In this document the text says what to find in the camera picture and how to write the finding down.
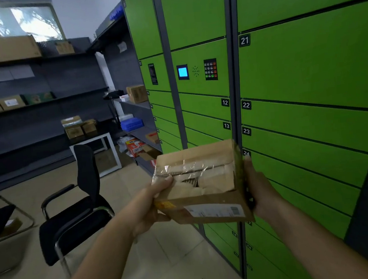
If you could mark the stack of blue plastic bins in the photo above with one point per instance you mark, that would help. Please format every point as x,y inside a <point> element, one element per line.
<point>132,124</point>

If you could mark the green printed box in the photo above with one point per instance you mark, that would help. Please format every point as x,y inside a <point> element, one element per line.
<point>39,97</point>

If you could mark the black handheld device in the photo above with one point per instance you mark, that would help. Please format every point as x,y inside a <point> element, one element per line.
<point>113,94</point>

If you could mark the red and orange box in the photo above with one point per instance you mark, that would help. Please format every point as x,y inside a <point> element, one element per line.
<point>135,146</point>

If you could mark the person's right hand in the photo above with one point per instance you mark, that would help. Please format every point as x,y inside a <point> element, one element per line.
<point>264,195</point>

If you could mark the white paper signs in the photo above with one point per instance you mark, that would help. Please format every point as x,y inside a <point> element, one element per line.
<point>9,73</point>

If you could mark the blue plastic crates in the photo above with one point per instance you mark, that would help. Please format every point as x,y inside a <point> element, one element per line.
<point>116,12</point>

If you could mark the person's right thumb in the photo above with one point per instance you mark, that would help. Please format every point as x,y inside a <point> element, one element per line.
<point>249,168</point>

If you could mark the person's left hand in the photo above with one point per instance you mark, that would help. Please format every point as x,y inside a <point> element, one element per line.
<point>142,210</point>

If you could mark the small cardboard box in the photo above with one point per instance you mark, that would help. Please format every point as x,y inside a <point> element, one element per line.
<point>64,47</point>
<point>89,127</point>
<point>75,132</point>

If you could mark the blue locker touch screen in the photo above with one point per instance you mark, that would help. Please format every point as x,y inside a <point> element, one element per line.
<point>182,72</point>

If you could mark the small white box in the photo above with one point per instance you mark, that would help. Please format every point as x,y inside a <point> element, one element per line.
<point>124,98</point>

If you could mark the flat cardboard parcel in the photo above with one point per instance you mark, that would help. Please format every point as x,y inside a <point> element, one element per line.
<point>153,137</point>

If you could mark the white metal frame table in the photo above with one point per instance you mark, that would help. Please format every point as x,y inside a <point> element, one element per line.
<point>110,151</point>

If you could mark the taped cardboard parcel box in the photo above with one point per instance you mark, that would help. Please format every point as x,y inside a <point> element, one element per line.
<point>204,178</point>

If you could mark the window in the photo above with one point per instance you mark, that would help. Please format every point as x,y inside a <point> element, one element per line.
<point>13,19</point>

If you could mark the cardboard box with white label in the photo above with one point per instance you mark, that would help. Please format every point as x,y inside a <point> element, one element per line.
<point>11,102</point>

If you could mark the black locker keypad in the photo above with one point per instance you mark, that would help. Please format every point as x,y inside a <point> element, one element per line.
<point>210,69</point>

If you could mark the dark grey side shelf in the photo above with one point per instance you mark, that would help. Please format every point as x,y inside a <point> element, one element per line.
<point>125,68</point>

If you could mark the black locker scanner panel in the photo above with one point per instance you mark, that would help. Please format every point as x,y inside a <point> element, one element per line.
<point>153,74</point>

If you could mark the cardboard box with tape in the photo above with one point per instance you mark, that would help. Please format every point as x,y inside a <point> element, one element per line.
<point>71,120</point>

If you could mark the person's right forearm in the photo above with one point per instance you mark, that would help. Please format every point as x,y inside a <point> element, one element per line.
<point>317,248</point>

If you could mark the person's left thumb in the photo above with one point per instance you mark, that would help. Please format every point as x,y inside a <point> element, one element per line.
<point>159,185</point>

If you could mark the open cardboard box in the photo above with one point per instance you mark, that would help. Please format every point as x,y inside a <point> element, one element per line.
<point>149,153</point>

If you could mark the green parcel locker bank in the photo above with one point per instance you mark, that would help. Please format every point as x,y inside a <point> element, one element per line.
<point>294,68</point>

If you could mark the long dark grey wall shelf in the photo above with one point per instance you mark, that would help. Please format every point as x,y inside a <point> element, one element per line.
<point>40,125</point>

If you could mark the square cardboard box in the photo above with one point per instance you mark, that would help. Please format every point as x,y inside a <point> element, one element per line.
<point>137,94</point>

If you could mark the white paper sheet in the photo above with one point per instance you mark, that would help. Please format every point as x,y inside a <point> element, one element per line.
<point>122,46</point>

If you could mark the person's left forearm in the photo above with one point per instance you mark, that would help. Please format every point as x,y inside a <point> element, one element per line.
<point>98,263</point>

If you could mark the black mesh office chair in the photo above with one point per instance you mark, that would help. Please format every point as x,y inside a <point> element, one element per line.
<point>77,216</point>

